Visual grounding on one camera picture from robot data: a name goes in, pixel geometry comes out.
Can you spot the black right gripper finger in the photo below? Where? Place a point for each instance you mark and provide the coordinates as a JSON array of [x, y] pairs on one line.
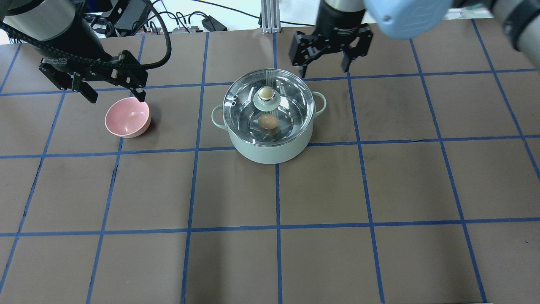
[[303, 54], [350, 54]]

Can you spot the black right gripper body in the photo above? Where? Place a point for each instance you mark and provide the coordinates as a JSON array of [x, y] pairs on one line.
[[336, 19]]

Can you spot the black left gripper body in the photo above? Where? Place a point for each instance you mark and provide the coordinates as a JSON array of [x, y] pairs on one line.
[[78, 45]]

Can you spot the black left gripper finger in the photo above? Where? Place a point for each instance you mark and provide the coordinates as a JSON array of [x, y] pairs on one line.
[[80, 85], [136, 82]]

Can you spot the glass pot lid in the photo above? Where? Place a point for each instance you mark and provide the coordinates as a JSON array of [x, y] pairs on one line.
[[268, 91]]

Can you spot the brown egg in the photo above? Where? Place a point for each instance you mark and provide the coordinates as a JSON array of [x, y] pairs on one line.
[[268, 122]]

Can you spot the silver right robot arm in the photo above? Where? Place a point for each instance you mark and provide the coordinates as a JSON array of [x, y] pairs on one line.
[[407, 19]]

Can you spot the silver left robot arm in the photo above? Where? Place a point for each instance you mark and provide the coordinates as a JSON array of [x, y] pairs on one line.
[[39, 20]]

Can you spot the mint green cooking pot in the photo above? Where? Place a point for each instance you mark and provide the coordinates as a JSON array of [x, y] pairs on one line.
[[276, 154]]

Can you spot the pink bowl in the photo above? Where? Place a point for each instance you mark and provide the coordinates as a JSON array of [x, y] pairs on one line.
[[128, 118]]

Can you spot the black power adapter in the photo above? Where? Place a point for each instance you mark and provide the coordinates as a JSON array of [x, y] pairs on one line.
[[213, 25]]

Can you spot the aluminium frame post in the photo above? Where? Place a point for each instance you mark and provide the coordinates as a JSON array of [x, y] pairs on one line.
[[270, 16]]

